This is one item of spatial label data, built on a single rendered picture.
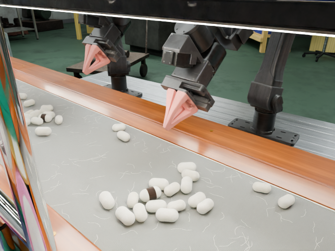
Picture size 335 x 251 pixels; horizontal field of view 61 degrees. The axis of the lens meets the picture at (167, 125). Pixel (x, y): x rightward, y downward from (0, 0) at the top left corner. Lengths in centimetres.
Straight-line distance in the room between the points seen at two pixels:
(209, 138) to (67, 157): 31
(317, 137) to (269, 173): 39
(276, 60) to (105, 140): 48
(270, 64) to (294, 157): 29
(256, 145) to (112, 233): 35
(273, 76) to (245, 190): 37
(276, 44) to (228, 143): 32
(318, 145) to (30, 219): 77
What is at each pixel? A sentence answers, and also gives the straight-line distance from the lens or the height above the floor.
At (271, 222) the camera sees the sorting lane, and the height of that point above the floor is 74.
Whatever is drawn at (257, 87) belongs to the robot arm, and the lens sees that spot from 81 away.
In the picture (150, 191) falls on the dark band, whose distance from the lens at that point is 48.
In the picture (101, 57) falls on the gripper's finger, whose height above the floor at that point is 89.
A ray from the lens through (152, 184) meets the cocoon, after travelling 50.
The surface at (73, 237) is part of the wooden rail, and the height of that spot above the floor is 77.
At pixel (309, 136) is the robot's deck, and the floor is 67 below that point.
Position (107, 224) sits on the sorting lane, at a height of 74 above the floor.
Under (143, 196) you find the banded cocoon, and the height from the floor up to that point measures 76.
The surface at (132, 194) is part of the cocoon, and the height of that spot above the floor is 76.
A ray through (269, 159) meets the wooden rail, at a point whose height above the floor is 76.
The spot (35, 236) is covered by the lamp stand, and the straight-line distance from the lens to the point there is 30.
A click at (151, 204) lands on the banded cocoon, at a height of 76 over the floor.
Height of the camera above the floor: 107
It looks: 26 degrees down
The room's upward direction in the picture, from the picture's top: straight up
